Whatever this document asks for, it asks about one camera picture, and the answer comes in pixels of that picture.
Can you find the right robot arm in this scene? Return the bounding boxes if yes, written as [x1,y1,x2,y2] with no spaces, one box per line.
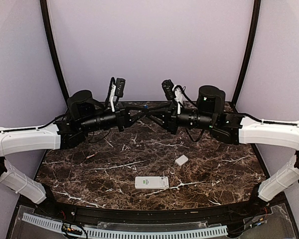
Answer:
[147,81,299,216]

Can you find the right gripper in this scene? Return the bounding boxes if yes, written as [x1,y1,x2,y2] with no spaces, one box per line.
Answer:
[145,101,216,135]

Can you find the black front rail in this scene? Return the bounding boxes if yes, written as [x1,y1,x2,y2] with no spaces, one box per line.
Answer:
[19,193,287,226]

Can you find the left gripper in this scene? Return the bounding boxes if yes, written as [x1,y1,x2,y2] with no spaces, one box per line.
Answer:
[80,102,149,133]

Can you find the white remote control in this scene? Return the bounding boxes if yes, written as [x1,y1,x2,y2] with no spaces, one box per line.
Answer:
[135,176,169,190]

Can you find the white cable duct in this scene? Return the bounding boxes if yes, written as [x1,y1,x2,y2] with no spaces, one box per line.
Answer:
[22,213,228,239]

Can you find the left black frame post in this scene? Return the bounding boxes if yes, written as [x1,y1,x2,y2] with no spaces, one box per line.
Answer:
[39,0,69,103]

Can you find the black frame post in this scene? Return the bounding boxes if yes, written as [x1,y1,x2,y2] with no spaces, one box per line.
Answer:
[39,0,69,103]
[231,0,261,108]

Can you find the right black frame post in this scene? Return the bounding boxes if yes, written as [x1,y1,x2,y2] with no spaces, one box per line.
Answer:
[231,0,261,108]

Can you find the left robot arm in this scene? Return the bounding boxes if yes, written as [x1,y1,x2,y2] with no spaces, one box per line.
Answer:
[0,90,148,217]

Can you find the white battery cover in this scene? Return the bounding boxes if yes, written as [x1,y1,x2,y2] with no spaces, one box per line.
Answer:
[175,155,189,166]

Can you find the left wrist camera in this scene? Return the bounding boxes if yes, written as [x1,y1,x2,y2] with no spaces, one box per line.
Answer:
[105,77,126,112]

